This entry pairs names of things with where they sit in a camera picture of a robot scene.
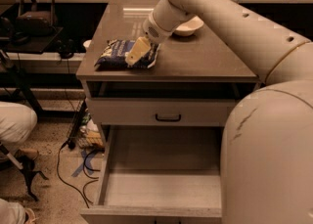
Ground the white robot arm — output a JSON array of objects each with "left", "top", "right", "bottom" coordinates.
[{"left": 126, "top": 0, "right": 313, "bottom": 224}]

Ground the closed upper drawer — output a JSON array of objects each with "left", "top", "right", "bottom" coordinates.
[{"left": 86, "top": 98, "right": 236, "bottom": 126}]

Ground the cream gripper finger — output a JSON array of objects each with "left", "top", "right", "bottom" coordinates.
[{"left": 125, "top": 36, "right": 151, "bottom": 66}]

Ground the black side table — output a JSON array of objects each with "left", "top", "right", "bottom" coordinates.
[{"left": 0, "top": 27, "right": 63, "bottom": 54}]

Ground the blue tape cross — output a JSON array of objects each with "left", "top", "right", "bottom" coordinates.
[{"left": 71, "top": 150, "right": 97, "bottom": 177}]

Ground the black stool leg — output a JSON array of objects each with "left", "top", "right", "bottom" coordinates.
[{"left": 0, "top": 142, "right": 47, "bottom": 202}]

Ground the blue chip bag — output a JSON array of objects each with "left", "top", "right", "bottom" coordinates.
[{"left": 94, "top": 39, "right": 158, "bottom": 70}]

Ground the black floor cable left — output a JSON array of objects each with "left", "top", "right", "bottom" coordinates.
[{"left": 56, "top": 140, "right": 101, "bottom": 208}]

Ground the person's leg in white trousers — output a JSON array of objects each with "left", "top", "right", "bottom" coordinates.
[{"left": 0, "top": 102, "right": 39, "bottom": 160}]

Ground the wire basket with items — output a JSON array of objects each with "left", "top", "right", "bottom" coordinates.
[{"left": 66, "top": 101, "right": 104, "bottom": 150}]

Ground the open bottom drawer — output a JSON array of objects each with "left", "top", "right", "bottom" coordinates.
[{"left": 81, "top": 126, "right": 222, "bottom": 224}]

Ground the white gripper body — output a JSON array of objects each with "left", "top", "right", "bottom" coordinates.
[{"left": 143, "top": 14, "right": 171, "bottom": 44}]

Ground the grey drawer cabinet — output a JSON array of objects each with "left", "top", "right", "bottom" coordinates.
[{"left": 75, "top": 0, "right": 262, "bottom": 224}]

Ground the black bag on shelf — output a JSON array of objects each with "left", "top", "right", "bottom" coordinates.
[{"left": 16, "top": 0, "right": 57, "bottom": 36}]

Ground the person's foot bottom left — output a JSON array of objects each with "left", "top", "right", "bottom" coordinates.
[{"left": 0, "top": 199, "right": 37, "bottom": 224}]

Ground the black drawer handle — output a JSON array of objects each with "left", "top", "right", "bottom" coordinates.
[{"left": 155, "top": 113, "right": 182, "bottom": 122}]

